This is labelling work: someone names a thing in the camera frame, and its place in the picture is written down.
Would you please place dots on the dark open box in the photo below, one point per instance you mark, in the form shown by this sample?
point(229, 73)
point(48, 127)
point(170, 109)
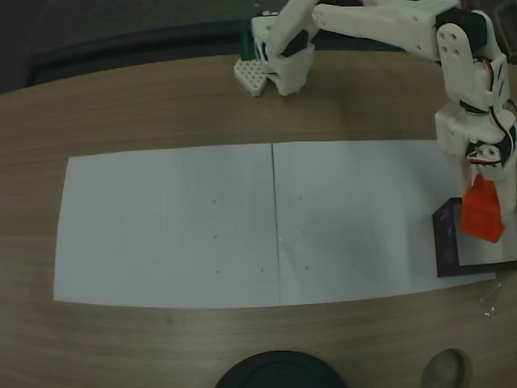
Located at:
point(446, 242)

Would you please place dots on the white paper sheet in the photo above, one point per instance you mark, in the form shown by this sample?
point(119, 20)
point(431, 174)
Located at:
point(161, 226)
point(363, 222)

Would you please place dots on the green table clamp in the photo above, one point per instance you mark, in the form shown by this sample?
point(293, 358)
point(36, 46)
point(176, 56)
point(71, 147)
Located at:
point(247, 40)

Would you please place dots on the black round object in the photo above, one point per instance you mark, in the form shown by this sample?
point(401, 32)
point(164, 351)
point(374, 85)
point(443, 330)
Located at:
point(278, 372)

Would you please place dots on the white perforated base plate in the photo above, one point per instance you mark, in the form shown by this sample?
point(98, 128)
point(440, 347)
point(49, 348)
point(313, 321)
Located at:
point(250, 77)

